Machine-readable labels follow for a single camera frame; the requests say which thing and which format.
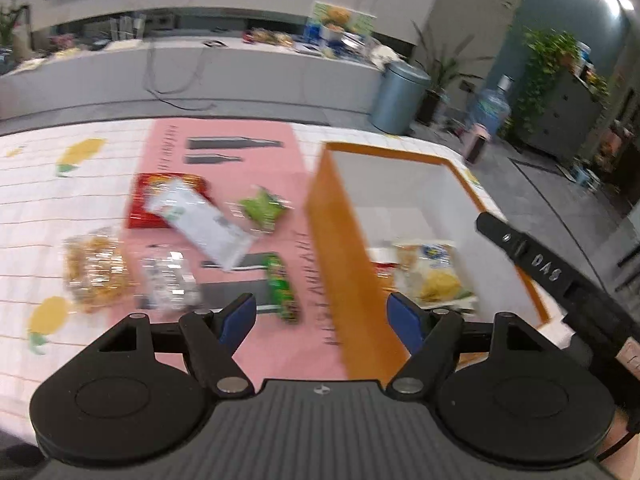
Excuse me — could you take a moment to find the pile of snacks on console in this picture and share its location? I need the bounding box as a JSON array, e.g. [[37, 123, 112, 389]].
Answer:
[[245, 27, 297, 47]]

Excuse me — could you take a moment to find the blue water bottle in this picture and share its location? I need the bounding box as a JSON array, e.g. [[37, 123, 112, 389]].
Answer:
[[467, 75, 514, 137]]

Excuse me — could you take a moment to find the white router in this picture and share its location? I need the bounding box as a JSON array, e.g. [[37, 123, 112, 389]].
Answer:
[[110, 15, 147, 41]]

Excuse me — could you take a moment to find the red stick snack packet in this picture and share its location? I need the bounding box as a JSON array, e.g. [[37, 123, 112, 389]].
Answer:
[[370, 247, 402, 292]]

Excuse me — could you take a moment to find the clear candy packet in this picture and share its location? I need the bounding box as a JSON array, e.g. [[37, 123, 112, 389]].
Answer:
[[137, 247, 201, 311]]

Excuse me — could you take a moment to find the clear yellow noodle snack packet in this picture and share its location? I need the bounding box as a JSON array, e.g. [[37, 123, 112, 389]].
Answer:
[[62, 227, 134, 314]]

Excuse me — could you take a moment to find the lemon print checked tablecloth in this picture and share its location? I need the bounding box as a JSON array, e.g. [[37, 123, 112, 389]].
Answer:
[[0, 117, 576, 441]]

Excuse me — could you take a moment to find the small pink device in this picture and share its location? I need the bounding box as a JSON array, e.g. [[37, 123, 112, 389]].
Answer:
[[465, 127, 494, 166]]

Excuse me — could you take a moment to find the white long snack packet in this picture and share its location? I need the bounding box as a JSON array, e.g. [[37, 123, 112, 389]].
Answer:
[[145, 177, 256, 271]]

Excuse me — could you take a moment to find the potted long leaf plant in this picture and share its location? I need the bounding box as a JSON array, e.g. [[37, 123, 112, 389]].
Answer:
[[410, 20, 494, 127]]

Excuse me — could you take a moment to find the orange cardboard box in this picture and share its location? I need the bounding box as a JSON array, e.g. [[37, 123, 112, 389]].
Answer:
[[306, 141, 551, 383]]

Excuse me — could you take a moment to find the green raisin packet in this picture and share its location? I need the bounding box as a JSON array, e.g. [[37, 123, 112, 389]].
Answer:
[[235, 186, 294, 234]]

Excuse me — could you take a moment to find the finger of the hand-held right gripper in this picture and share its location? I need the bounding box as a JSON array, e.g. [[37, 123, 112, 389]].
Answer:
[[475, 211, 526, 262]]

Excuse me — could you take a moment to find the red cartoon snack packet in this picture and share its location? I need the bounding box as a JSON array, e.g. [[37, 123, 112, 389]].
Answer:
[[127, 172, 211, 231]]

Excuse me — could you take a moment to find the green ivy plant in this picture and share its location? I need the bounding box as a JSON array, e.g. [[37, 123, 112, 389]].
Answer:
[[500, 27, 582, 137]]

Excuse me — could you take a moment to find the grey blue trash can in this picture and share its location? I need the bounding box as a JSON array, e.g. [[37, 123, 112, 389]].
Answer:
[[371, 60, 432, 134]]

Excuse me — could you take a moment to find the white yellow chips packet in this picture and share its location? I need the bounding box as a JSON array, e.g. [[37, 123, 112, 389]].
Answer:
[[394, 242, 479, 311]]

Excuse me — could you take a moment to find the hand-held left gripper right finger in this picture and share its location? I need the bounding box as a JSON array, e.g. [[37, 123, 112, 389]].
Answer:
[[386, 291, 544, 400]]

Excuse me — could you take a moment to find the pink bottle print table runner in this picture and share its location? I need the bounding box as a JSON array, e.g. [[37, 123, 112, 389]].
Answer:
[[122, 117, 353, 382]]

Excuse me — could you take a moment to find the small blue stool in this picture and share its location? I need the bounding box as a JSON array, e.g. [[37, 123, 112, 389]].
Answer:
[[572, 162, 604, 191]]

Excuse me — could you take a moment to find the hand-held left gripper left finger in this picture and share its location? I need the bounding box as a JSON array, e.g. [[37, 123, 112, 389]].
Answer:
[[92, 292, 259, 399]]

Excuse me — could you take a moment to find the white tv console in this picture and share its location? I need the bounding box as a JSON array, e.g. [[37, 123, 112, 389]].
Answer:
[[0, 34, 387, 122]]

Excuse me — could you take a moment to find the grey cabinet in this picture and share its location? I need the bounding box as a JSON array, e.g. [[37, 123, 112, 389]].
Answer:
[[515, 67, 609, 162]]

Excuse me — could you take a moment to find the green sausage packet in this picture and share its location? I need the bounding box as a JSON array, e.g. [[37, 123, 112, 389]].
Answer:
[[262, 252, 304, 322]]

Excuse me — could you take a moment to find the black cable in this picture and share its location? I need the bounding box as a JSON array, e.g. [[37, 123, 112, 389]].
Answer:
[[142, 42, 217, 111]]

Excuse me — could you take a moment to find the brown teddy bear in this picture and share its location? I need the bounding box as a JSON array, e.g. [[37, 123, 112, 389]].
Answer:
[[322, 7, 352, 29]]

